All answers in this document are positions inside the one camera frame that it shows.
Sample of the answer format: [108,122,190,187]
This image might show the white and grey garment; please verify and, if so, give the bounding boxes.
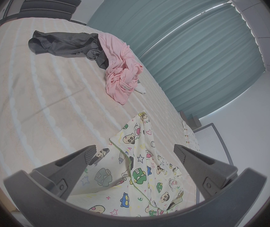
[135,79,147,95]

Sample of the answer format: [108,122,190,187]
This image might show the white printed pillow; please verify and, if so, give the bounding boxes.
[182,121,201,152]

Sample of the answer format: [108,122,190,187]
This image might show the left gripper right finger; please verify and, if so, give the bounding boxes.
[174,144,238,201]

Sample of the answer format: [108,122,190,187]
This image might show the bed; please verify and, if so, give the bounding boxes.
[0,17,234,219]

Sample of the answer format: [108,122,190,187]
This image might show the white printed pyjama top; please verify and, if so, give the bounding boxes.
[66,111,184,218]

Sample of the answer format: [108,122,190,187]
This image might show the grey bedside table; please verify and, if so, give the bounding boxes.
[180,110,200,128]

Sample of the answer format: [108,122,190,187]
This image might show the pink garment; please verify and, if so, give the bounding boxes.
[98,33,144,105]

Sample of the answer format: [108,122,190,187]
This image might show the black garment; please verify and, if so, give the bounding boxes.
[28,30,109,70]

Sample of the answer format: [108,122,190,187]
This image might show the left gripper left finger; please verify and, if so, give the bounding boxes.
[30,145,97,201]

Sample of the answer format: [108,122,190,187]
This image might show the black chest of drawers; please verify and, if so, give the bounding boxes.
[19,0,82,22]

